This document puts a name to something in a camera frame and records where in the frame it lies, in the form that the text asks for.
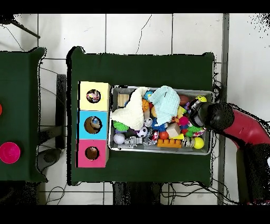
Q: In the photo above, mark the white baseball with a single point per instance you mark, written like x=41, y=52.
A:
x=119, y=138

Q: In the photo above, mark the shallow clear mesh bin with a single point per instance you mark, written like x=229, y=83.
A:
x=116, y=146

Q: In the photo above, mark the multicoloured patterned cloth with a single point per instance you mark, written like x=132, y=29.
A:
x=93, y=96

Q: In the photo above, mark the small soccer ball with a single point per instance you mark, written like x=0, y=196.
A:
x=142, y=131

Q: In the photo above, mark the orange toy brick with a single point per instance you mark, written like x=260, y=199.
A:
x=169, y=143

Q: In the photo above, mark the pink round disc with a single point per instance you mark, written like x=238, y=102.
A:
x=9, y=153

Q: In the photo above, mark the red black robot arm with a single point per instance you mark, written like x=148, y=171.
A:
x=236, y=127

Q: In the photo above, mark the red spiky ball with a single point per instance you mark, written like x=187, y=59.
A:
x=183, y=121

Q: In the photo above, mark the mint waffle cloth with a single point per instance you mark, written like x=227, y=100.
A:
x=164, y=101

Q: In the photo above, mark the grey round base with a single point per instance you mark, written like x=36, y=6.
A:
x=49, y=159

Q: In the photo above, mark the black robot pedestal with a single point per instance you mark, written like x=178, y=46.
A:
x=135, y=194

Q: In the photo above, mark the black stand pole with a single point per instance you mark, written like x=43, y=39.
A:
x=5, y=19

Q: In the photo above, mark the green spiky ball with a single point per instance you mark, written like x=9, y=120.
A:
x=120, y=125
x=193, y=131

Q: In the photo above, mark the green cloth side table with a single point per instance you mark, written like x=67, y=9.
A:
x=19, y=84

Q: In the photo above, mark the grey toy robot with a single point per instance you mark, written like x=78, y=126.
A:
x=133, y=141

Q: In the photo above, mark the cream waffle cloth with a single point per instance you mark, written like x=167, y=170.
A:
x=133, y=110

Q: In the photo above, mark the yellow ball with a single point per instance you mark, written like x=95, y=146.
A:
x=198, y=143
x=201, y=98

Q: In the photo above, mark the wooden box with three holes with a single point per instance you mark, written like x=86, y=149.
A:
x=93, y=143

